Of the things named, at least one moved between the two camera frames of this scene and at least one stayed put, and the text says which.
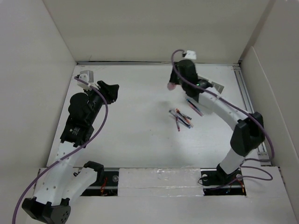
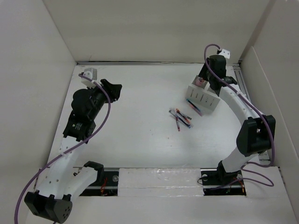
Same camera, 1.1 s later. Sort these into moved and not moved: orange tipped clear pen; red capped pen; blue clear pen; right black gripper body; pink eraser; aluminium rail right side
Moved: pink eraser; right black gripper body
Not moved: orange tipped clear pen; blue clear pen; aluminium rail right side; red capped pen
